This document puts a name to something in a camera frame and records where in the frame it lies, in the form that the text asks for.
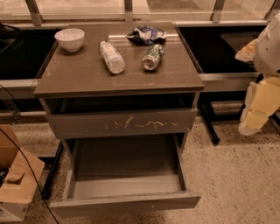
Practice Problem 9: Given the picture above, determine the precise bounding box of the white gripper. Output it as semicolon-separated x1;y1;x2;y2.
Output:
238;77;280;136

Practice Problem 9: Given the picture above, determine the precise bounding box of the grey drawer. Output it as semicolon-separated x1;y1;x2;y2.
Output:
51;134;200;218
48;108;197;139

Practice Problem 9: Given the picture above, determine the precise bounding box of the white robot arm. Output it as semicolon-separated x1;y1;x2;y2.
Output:
235;13;280;136

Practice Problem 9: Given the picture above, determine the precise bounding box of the grey drawer cabinet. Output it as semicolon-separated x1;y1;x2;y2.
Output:
35;23;204;147

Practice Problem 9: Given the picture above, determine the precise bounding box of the grey top drawer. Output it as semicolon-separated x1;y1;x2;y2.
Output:
48;108;197;139

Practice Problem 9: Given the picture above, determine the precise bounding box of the black folding table stand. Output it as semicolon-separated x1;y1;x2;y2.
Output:
198;99;280;145

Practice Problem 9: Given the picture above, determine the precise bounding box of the green soda can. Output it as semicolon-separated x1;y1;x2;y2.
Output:
142;44;165;71

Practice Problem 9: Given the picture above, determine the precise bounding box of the crumpled blue chip bag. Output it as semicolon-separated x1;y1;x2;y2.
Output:
126;25;167;46

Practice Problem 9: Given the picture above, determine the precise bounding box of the clear plastic water bottle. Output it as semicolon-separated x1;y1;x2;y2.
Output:
100;41;125;74

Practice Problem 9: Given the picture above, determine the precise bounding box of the white ceramic bowl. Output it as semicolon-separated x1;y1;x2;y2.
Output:
54;28;85;52

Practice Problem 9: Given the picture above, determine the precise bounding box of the brown cardboard box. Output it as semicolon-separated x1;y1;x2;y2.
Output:
0;124;45;222

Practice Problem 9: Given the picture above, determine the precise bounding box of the metal window railing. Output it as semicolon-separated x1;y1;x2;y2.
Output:
0;0;280;26

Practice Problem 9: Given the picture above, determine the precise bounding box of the black cable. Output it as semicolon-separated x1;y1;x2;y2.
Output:
0;84;60;224

